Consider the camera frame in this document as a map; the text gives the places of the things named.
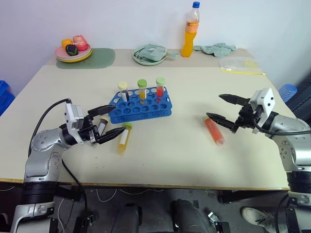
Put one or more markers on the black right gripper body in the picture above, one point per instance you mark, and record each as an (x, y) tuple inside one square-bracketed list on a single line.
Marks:
[(246, 116)]

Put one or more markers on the green-capped red liquid tube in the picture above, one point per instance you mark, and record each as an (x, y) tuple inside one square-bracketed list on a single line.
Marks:
[(160, 81), (215, 133)]

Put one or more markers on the dark rounded shape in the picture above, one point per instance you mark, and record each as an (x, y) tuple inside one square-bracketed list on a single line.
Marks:
[(187, 216)]

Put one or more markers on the green-capped yellow liquid tube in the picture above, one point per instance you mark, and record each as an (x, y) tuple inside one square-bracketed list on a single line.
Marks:
[(142, 83), (122, 143)]

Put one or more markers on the blue stacked stools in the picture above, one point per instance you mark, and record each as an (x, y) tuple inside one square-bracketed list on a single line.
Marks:
[(288, 91)]

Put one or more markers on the red pink toy peach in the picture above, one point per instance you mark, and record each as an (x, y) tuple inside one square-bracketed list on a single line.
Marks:
[(80, 42)]

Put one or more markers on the blue plastic crate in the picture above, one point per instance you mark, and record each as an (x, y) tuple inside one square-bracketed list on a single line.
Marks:
[(5, 97)]

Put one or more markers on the clear zip bag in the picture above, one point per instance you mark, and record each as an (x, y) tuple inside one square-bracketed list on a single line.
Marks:
[(233, 64)]

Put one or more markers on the dark purple toy fruit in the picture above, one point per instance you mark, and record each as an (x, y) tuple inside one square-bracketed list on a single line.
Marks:
[(71, 50)]

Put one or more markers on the orange toy fruit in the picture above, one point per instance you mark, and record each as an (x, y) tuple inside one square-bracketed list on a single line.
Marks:
[(66, 42)]

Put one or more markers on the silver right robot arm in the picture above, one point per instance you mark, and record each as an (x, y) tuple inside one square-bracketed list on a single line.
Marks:
[(291, 126)]

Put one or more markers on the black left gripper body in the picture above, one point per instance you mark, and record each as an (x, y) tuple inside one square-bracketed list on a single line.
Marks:
[(86, 132)]

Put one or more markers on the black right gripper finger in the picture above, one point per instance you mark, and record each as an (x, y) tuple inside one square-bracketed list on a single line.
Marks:
[(222, 121), (234, 99)]

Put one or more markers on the black chair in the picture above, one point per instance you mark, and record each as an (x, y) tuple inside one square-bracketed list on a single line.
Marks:
[(303, 97)]

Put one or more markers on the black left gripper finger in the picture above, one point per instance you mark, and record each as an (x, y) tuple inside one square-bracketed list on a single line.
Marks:
[(111, 135), (102, 109)]

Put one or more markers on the yellow-capped dark liquid tube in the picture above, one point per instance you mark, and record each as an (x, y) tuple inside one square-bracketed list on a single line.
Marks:
[(123, 86)]

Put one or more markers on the beige-capped brown liquid tube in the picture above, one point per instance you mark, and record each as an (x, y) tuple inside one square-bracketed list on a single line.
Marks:
[(103, 125)]

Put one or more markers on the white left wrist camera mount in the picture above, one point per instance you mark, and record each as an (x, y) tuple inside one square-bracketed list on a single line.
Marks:
[(73, 116)]

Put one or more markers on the blue test tube rack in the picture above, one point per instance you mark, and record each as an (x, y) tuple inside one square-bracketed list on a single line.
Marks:
[(136, 110)]

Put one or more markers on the white shoe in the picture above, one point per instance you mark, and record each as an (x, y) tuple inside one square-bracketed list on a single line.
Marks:
[(255, 216)]

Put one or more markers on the pale green plate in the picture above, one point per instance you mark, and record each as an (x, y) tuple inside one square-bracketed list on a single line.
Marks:
[(148, 63)]

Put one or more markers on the pink plate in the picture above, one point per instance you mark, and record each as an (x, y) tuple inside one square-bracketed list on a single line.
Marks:
[(60, 54)]

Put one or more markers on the orange soda bottle blue cap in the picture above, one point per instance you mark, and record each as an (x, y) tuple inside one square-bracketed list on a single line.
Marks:
[(188, 43)]

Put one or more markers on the black table frame bar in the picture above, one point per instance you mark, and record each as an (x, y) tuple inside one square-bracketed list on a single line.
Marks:
[(69, 191), (243, 196)]

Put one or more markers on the yellow plate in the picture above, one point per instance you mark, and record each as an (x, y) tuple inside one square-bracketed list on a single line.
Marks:
[(73, 61)]

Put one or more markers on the green placemat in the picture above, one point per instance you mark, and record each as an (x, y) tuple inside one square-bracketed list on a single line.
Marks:
[(102, 58)]

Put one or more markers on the pale green folded pouch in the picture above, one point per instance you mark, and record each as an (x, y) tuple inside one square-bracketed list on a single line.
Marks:
[(150, 52)]

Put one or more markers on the crumpled green cloth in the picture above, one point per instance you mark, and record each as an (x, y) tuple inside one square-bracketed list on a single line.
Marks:
[(218, 49)]

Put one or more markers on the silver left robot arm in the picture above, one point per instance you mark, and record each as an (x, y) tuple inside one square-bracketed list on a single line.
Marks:
[(41, 155)]

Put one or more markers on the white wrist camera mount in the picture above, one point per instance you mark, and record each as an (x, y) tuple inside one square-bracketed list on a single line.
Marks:
[(267, 99), (73, 116)]

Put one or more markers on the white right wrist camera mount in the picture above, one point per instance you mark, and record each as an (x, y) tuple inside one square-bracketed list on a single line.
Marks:
[(267, 99)]

